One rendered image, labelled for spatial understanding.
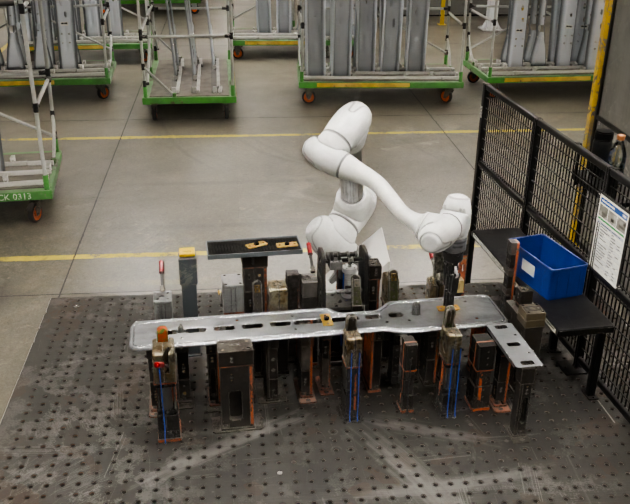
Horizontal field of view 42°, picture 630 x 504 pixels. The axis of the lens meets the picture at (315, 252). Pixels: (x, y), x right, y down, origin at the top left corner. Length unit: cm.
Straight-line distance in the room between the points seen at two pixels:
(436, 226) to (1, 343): 303
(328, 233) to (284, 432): 99
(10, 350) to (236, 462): 241
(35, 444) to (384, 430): 121
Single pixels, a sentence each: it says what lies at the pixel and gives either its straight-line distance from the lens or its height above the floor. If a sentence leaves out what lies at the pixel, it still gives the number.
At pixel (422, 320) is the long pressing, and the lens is 306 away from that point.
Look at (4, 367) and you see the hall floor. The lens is 485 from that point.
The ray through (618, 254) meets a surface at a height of 128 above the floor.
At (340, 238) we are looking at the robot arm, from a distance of 358.
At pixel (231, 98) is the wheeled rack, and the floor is 25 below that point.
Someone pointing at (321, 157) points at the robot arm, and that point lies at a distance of 308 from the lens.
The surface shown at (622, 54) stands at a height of 150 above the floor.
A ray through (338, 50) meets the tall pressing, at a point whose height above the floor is 59.
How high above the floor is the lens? 251
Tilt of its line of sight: 25 degrees down
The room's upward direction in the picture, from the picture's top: 1 degrees clockwise
